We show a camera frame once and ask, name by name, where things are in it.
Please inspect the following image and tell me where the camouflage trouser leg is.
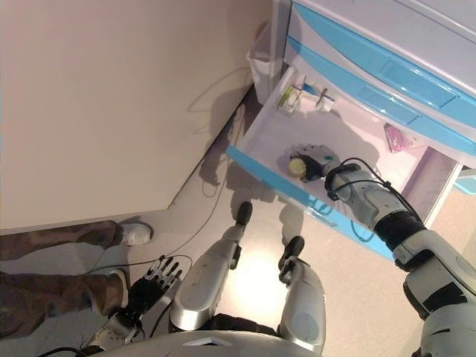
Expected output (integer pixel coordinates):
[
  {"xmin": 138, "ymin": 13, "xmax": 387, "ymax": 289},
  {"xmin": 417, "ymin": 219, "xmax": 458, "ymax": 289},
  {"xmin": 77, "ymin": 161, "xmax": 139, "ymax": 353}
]
[
  {"xmin": 0, "ymin": 219, "xmax": 124, "ymax": 262},
  {"xmin": 0, "ymin": 271, "xmax": 124, "ymax": 336}
]

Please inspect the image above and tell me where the silver left robot leg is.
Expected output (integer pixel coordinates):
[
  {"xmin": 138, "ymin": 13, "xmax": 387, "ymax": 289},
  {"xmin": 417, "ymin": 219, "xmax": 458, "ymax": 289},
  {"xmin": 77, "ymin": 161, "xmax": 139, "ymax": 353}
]
[{"xmin": 169, "ymin": 200, "xmax": 254, "ymax": 332}]

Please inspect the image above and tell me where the thin white floor cable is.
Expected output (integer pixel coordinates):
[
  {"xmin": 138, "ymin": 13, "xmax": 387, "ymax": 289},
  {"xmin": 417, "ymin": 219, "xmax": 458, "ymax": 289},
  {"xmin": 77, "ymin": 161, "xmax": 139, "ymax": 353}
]
[{"xmin": 163, "ymin": 66, "xmax": 251, "ymax": 260}]

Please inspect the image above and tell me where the light blue cart bin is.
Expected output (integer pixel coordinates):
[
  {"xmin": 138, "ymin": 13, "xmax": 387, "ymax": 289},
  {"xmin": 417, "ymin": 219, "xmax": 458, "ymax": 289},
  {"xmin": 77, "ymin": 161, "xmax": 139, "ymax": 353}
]
[{"xmin": 455, "ymin": 174, "xmax": 476, "ymax": 196}]

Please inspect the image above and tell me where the green white medicine box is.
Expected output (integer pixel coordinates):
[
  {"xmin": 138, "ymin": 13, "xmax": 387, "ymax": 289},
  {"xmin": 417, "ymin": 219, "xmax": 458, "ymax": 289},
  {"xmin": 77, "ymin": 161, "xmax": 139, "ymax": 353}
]
[{"xmin": 279, "ymin": 86, "xmax": 303, "ymax": 113}]

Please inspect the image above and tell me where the white medical drawer cart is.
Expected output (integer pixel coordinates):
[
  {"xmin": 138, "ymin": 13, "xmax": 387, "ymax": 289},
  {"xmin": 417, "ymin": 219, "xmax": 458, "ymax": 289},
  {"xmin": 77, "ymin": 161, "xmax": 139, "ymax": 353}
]
[{"xmin": 246, "ymin": 0, "xmax": 476, "ymax": 262}]

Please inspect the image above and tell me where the silver robot torso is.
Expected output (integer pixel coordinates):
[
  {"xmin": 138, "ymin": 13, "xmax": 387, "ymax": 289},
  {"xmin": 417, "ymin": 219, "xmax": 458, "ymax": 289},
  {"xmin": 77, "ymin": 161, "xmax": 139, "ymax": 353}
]
[{"xmin": 129, "ymin": 314, "xmax": 328, "ymax": 357}]

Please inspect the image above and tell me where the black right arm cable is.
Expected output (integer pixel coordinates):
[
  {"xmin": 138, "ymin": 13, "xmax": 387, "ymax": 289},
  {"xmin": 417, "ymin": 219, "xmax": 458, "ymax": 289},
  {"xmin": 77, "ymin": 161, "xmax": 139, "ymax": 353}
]
[{"xmin": 324, "ymin": 158, "xmax": 427, "ymax": 228}]

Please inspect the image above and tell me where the yellow medicine bottle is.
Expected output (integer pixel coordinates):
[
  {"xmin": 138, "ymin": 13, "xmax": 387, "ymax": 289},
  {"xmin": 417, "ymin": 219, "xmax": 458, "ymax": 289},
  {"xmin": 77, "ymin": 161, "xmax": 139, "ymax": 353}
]
[{"xmin": 288, "ymin": 156, "xmax": 308, "ymax": 179}]

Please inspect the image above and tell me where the white cart side bin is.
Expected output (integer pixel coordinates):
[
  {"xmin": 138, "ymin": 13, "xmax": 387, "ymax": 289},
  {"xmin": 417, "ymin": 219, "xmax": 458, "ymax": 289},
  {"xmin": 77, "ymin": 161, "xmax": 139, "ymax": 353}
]
[{"xmin": 246, "ymin": 22, "xmax": 279, "ymax": 106}]

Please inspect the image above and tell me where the white blue medicine box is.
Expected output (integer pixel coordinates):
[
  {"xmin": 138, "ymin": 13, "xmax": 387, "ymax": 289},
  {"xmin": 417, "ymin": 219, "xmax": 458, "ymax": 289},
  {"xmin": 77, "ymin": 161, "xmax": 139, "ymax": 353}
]
[{"xmin": 300, "ymin": 83, "xmax": 338, "ymax": 112}]

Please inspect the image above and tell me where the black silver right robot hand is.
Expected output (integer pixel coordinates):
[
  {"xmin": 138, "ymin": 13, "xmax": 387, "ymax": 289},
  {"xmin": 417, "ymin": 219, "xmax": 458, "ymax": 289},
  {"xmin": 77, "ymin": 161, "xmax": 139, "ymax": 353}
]
[{"xmin": 288, "ymin": 144, "xmax": 344, "ymax": 184}]

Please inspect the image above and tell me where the pink blister pack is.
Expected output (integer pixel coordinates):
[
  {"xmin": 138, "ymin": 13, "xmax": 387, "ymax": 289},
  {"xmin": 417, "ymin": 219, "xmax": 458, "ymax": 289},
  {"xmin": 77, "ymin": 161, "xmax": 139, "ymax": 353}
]
[{"xmin": 384, "ymin": 124, "xmax": 418, "ymax": 154}]

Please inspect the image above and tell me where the white sneaker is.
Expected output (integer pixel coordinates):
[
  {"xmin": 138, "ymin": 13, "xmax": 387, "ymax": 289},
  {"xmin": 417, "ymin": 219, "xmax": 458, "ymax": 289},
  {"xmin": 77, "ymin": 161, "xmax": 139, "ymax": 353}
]
[
  {"xmin": 109, "ymin": 268, "xmax": 129, "ymax": 310},
  {"xmin": 118, "ymin": 219, "xmax": 155, "ymax": 247}
]

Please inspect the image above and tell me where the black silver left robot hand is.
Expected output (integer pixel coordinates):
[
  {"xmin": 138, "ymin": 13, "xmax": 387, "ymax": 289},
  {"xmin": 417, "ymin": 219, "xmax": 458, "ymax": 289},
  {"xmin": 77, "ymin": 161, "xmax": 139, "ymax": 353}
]
[{"xmin": 128, "ymin": 258, "xmax": 184, "ymax": 312}]

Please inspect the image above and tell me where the blue fronted cart drawer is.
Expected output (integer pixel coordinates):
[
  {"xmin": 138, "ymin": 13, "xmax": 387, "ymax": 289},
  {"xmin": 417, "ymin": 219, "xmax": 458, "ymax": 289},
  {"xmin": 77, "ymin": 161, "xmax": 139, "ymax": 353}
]
[
  {"xmin": 225, "ymin": 65, "xmax": 464, "ymax": 262},
  {"xmin": 292, "ymin": 5, "xmax": 476, "ymax": 112},
  {"xmin": 284, "ymin": 35, "xmax": 476, "ymax": 155}
]

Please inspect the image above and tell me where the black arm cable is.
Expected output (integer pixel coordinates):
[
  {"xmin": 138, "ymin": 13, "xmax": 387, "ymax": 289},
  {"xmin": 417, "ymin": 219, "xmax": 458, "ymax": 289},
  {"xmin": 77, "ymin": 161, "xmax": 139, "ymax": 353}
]
[
  {"xmin": 324, "ymin": 158, "xmax": 427, "ymax": 228},
  {"xmin": 36, "ymin": 254, "xmax": 194, "ymax": 357}
]

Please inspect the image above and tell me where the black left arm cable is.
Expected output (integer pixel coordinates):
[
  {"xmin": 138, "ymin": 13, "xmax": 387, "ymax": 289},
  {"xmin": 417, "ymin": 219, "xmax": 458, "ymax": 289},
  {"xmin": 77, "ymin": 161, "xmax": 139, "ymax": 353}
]
[{"xmin": 36, "ymin": 254, "xmax": 194, "ymax": 357}]

